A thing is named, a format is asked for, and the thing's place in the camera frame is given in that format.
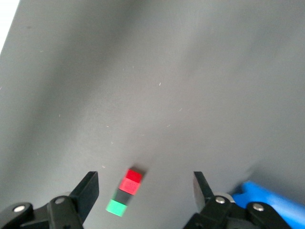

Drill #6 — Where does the small green cube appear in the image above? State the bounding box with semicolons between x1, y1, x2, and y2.
105;198;129;218

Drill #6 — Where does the small red cube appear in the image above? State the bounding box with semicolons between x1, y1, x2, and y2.
118;168;144;196

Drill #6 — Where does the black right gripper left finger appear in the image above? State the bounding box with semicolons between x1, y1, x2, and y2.
0;171;100;229

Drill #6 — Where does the blue plastic storage bin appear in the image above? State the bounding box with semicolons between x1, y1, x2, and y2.
231;180;305;229

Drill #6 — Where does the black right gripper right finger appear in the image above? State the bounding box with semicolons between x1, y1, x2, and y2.
183;171;290;229

